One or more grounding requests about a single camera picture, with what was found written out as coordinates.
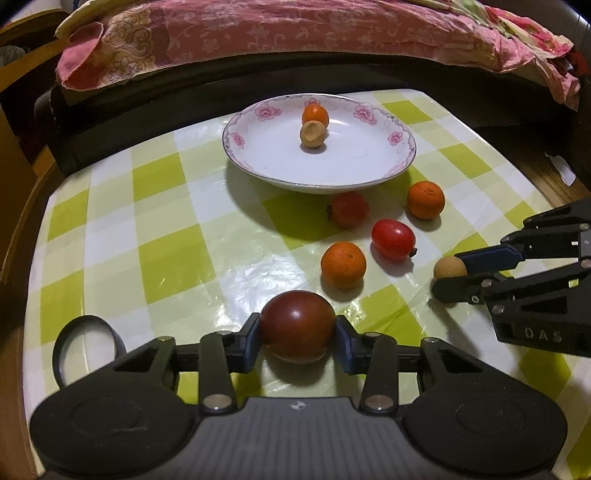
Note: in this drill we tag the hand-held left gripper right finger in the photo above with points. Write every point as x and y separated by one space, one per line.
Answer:
342 346

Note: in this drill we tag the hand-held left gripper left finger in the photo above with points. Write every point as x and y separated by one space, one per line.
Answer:
254 345

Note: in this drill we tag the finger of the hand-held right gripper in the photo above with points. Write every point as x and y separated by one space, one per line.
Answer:
461 290
489 258

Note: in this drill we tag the tan longan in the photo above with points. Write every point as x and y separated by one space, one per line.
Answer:
449 267
313 134

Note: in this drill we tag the dark red tomato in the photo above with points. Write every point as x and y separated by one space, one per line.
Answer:
298 325

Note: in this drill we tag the white floral plate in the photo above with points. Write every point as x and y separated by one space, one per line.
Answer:
323 152

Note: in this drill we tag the small orange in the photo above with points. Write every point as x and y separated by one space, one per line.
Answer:
425 199
315 115
343 265

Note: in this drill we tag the red cherry tomato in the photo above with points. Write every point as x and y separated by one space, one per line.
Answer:
349 210
393 240

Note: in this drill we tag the white paper scrap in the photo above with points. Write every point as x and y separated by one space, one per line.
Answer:
562 168

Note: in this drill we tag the green checked tablecloth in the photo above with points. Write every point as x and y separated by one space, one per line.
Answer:
161 240

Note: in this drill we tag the dark sofa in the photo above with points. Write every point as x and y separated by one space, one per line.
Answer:
184 83

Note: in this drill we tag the pink floral blanket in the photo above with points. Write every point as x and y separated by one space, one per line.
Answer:
286 32

